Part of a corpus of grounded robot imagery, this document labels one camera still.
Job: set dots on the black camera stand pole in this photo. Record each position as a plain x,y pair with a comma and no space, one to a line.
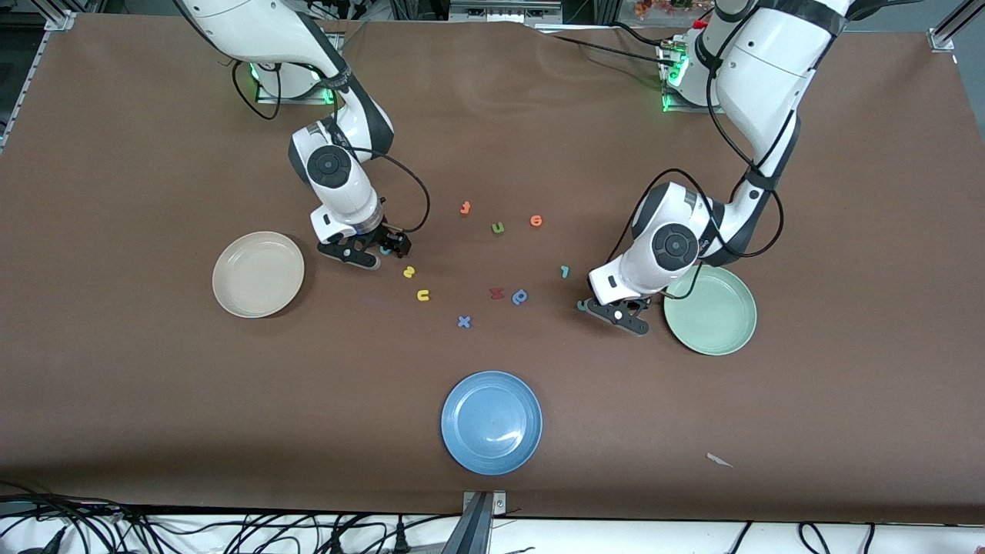
471,531

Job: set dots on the grey metal bracket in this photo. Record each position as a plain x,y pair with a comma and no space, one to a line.
499,504

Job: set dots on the orange dried plant decoration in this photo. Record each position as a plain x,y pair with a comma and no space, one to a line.
662,6

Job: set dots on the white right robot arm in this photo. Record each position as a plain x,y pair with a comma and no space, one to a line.
338,192

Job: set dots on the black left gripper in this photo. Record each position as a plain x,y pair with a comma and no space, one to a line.
633,305

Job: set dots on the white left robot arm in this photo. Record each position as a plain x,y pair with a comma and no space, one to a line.
769,69

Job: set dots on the aluminium frame rail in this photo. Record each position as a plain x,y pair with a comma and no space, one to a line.
943,35
63,21

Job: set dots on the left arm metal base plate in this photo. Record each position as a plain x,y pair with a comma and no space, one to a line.
692,109

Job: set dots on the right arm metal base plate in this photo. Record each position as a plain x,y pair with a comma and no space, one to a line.
292,100

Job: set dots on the light green plate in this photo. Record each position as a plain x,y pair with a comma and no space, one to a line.
716,319

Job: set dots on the grey metal equipment box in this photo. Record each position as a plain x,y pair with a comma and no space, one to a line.
504,9

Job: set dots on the white paper scrap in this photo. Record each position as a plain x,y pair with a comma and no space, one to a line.
717,459

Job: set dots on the blue plate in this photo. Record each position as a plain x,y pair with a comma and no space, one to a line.
491,422

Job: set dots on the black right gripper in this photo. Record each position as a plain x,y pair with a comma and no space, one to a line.
387,237

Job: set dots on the beige brown plate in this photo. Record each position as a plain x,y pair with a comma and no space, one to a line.
258,275

